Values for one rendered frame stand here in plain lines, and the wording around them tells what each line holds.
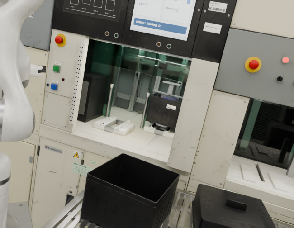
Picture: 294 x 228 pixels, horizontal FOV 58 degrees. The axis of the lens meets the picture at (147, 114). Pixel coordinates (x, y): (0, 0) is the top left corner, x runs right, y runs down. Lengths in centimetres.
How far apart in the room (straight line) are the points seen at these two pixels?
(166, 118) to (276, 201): 79
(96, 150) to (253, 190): 82
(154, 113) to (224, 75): 65
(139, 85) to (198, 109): 110
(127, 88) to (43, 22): 101
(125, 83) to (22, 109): 160
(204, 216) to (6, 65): 80
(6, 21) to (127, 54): 118
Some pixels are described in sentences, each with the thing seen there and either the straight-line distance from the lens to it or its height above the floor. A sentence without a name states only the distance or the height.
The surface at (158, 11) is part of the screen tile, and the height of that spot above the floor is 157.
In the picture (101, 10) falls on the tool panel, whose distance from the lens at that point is 142.
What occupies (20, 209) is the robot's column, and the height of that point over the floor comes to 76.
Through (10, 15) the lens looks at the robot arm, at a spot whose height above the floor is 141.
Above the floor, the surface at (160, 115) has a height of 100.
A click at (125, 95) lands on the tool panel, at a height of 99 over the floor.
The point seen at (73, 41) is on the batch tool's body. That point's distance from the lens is 148.
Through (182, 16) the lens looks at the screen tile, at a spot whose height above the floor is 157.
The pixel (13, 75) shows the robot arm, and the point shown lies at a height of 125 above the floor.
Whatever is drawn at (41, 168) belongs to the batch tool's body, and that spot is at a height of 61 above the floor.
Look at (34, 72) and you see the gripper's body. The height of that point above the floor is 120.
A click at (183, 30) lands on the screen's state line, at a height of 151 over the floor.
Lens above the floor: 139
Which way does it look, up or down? 13 degrees down
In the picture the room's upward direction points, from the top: 12 degrees clockwise
